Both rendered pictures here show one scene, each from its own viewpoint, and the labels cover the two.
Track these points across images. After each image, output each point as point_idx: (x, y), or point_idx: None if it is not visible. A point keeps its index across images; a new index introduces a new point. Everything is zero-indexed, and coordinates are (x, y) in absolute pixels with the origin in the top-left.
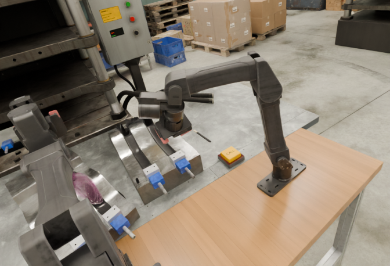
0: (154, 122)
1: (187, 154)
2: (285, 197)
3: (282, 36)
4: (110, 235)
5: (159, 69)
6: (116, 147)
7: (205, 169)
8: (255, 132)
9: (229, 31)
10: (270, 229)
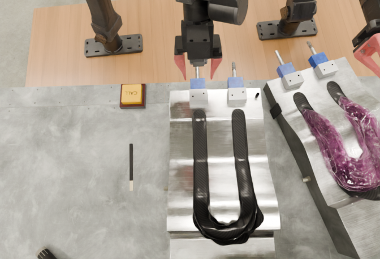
0: (190, 196)
1: (182, 100)
2: (132, 29)
3: None
4: None
5: None
6: (270, 181)
7: (169, 103)
8: (70, 118)
9: None
10: (167, 16)
